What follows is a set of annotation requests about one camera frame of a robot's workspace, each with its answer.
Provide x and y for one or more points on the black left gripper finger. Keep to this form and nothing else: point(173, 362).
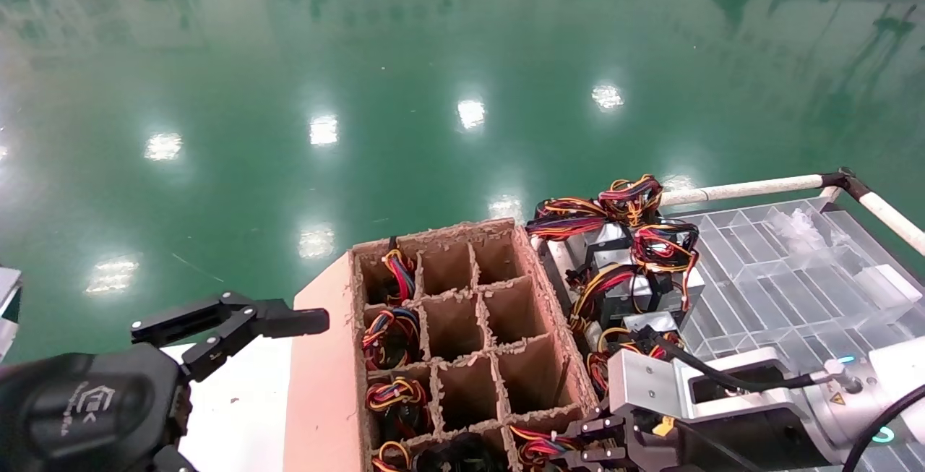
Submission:
point(289, 319)

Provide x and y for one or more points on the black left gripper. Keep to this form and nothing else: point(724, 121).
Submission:
point(87, 407)

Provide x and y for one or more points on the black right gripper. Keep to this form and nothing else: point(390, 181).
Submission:
point(723, 443)

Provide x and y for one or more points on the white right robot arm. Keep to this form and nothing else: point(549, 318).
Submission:
point(896, 371)

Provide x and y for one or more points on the brown cardboard divider box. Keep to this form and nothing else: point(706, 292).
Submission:
point(325, 385)

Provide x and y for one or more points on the clear plastic divider tray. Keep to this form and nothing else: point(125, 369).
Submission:
point(780, 291)

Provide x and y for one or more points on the crumpled clear plastic film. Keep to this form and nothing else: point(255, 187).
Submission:
point(795, 230)

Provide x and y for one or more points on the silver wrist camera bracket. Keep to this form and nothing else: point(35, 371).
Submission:
point(650, 385)

